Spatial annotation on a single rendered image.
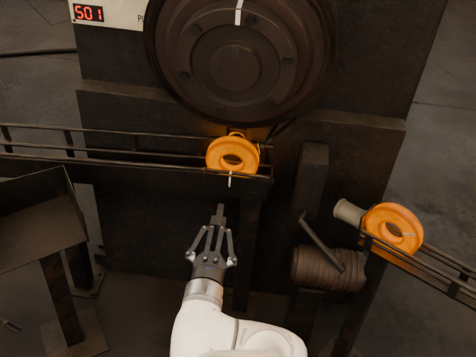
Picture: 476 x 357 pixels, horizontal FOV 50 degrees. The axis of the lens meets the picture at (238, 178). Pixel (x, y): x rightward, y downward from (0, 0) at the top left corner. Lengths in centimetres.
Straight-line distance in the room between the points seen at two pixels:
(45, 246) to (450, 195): 194
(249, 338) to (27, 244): 71
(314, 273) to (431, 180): 136
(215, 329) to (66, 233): 59
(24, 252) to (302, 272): 78
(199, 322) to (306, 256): 54
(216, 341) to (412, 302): 126
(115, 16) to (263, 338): 90
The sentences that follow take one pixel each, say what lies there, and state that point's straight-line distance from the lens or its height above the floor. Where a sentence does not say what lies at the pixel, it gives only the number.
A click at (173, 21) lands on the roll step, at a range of 122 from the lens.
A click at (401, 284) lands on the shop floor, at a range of 227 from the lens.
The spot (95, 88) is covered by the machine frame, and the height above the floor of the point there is 87.
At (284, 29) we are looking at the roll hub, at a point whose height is 121.
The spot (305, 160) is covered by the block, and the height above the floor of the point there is 80.
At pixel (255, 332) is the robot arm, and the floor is 77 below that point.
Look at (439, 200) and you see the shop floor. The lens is 269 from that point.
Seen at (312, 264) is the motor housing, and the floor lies 52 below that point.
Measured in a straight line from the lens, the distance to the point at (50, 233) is 153.
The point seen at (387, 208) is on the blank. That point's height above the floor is 78.
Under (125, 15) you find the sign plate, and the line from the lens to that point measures 144.
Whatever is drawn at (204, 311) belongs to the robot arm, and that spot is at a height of 77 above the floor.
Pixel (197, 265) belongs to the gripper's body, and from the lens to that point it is 121.
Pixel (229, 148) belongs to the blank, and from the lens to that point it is 146.
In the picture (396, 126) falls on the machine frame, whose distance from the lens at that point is 152.
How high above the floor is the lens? 173
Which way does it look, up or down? 43 degrees down
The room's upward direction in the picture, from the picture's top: 5 degrees clockwise
